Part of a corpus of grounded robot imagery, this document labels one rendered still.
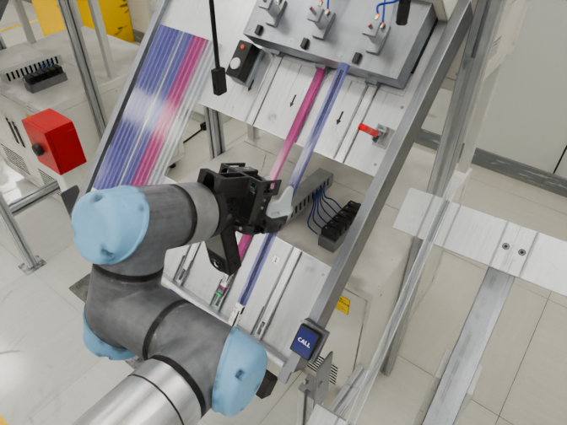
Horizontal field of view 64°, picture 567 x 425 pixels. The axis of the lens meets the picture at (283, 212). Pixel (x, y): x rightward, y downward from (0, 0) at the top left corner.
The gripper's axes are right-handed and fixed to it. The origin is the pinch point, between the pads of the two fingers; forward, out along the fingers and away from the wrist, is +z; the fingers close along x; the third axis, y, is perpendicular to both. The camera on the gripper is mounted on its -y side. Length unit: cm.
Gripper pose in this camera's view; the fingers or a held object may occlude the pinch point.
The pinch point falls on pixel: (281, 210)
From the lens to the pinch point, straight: 74.2
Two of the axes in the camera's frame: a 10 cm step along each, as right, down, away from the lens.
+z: 5.4, -1.1, 8.4
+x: -7.9, -4.0, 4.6
